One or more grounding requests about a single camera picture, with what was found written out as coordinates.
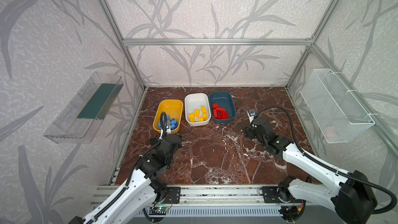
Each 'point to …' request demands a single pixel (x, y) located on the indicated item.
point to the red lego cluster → (219, 112)
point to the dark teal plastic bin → (225, 100)
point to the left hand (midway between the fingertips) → (170, 130)
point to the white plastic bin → (194, 101)
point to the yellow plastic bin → (172, 108)
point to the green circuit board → (160, 210)
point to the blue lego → (172, 123)
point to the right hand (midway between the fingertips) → (252, 118)
